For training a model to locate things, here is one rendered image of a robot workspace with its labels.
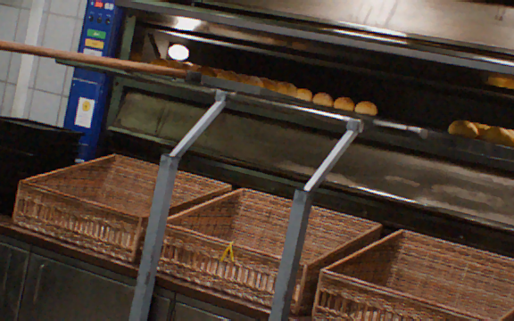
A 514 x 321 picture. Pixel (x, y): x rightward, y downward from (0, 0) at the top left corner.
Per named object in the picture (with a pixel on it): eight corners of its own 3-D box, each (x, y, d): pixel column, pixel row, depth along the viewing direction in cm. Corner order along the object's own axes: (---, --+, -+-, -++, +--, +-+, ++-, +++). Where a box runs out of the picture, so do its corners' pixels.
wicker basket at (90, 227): (100, 224, 437) (114, 152, 435) (219, 261, 407) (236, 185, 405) (7, 223, 396) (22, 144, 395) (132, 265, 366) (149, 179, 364)
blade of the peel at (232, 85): (259, 94, 409) (260, 86, 409) (139, 69, 439) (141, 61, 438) (310, 102, 439) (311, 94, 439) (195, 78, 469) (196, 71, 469)
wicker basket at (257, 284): (226, 263, 406) (242, 186, 404) (368, 307, 377) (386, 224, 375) (144, 267, 364) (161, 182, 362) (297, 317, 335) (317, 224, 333)
